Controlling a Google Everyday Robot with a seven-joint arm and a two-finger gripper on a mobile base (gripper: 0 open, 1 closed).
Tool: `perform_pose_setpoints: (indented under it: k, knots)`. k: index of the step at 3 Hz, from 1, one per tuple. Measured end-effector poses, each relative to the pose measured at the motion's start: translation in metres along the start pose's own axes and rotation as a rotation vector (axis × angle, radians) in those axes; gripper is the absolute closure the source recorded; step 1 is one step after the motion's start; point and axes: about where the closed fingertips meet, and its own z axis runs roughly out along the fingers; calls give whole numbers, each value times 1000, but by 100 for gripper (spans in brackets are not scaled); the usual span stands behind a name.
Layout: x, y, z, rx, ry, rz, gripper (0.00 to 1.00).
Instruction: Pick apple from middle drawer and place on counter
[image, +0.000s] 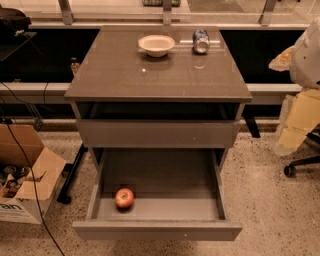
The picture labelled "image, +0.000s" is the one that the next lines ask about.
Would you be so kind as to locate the closed top drawer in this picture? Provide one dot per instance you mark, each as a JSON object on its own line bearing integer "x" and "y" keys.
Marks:
{"x": 138, "y": 134}

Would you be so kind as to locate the blue white soda can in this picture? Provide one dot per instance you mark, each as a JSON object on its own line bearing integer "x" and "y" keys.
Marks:
{"x": 201, "y": 41}

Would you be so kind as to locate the white paper bowl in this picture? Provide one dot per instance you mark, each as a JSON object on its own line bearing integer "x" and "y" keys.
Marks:
{"x": 156, "y": 45}

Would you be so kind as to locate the small bottle behind cabinet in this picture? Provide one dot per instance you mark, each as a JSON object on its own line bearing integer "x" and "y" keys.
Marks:
{"x": 75, "y": 65}

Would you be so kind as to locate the black bag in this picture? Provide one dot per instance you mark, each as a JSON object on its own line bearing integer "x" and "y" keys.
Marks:
{"x": 13, "y": 22}

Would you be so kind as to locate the grey drawer cabinet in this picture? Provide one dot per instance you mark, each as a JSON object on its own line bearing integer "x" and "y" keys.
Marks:
{"x": 119, "y": 81}

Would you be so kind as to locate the black table leg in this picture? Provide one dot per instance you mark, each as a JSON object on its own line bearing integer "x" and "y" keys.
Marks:
{"x": 69, "y": 173}

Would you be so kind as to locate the red apple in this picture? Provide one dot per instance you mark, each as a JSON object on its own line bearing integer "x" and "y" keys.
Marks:
{"x": 124, "y": 198}

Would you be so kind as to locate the open middle drawer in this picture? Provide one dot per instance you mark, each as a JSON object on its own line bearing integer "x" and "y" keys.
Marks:
{"x": 178, "y": 195}

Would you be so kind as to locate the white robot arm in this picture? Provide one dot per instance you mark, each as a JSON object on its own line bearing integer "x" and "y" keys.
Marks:
{"x": 299, "y": 114}

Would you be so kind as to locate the cardboard box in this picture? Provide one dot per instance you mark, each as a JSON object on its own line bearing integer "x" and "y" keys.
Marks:
{"x": 29, "y": 174}

